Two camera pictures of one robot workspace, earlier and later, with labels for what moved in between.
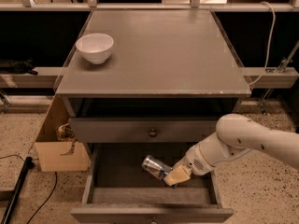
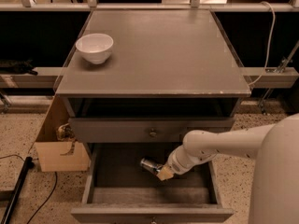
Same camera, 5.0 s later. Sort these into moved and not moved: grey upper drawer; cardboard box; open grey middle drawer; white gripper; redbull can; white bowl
Moved: redbull can; white gripper
Not moved: open grey middle drawer; cardboard box; white bowl; grey upper drawer
